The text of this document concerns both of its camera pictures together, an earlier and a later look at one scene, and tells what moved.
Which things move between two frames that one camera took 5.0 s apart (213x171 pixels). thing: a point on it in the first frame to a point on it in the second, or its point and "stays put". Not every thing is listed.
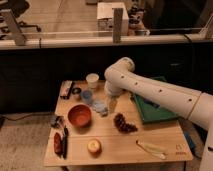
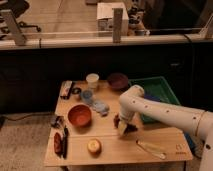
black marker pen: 65,142 stays put
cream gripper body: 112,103 to 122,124
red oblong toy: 57,143 stays put
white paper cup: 92,80 stays put
